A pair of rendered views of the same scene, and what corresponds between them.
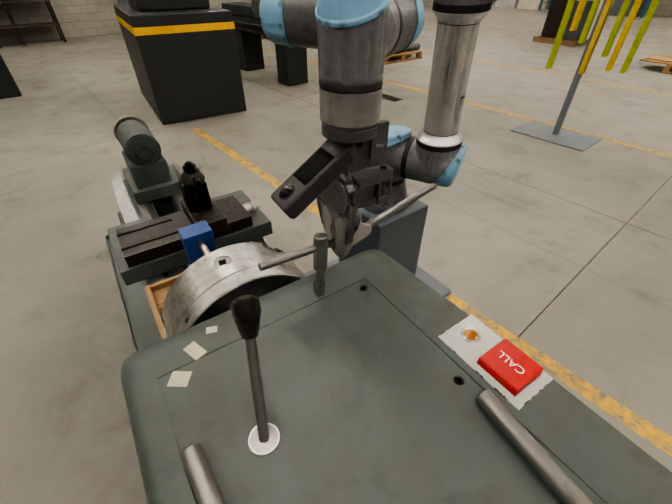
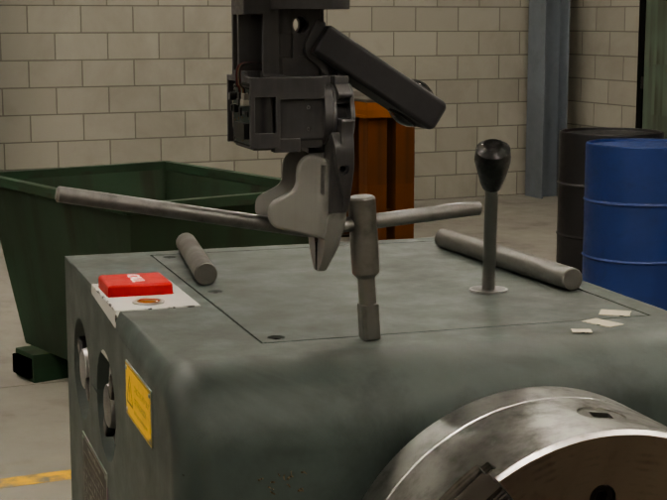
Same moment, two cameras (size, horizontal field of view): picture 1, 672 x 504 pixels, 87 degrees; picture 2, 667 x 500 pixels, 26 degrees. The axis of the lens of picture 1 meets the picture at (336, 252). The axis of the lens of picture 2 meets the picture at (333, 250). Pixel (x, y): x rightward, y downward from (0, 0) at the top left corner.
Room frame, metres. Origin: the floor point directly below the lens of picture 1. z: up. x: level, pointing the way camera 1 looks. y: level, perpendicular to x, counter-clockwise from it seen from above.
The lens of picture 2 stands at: (1.50, 0.30, 1.51)
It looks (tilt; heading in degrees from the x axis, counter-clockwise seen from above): 9 degrees down; 196
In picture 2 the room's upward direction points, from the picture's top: straight up
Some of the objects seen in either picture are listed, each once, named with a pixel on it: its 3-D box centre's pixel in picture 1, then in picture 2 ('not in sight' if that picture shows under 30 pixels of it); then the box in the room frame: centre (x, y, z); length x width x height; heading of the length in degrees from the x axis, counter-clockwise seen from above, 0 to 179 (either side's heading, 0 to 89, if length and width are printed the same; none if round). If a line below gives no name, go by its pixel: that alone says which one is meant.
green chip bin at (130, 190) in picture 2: not in sight; (152, 281); (-4.00, -2.03, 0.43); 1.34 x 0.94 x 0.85; 52
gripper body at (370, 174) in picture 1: (353, 165); (293, 72); (0.45, -0.02, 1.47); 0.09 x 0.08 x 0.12; 124
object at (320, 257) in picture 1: (320, 265); (365, 268); (0.42, 0.02, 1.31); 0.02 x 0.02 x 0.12
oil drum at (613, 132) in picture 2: not in sight; (608, 208); (-6.75, -0.40, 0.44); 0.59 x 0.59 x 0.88
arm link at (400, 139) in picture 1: (390, 151); not in sight; (0.97, -0.16, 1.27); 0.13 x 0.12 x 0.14; 61
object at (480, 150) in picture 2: (248, 315); (490, 166); (0.26, 0.10, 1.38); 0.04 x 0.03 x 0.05; 34
